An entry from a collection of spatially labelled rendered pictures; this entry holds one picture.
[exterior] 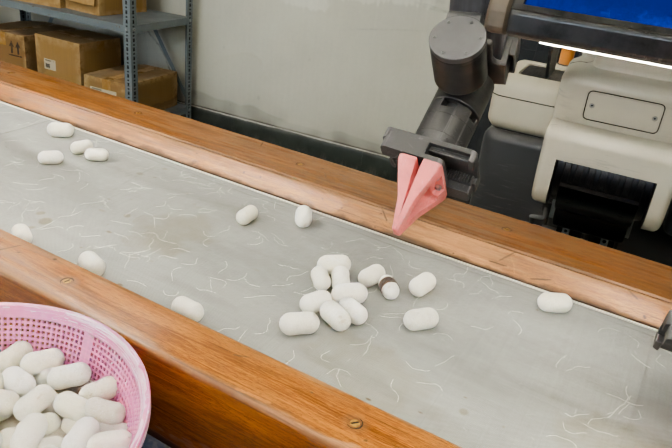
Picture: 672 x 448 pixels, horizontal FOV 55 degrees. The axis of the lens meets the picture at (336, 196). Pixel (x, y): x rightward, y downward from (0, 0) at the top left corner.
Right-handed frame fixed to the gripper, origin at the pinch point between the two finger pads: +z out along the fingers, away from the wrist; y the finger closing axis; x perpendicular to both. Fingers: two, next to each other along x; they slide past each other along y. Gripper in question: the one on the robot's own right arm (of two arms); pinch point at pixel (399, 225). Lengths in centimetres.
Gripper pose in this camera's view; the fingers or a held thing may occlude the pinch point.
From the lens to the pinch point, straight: 66.7
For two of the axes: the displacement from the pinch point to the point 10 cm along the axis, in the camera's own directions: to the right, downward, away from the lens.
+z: -4.5, 8.3, -3.4
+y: 8.6, 3.0, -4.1
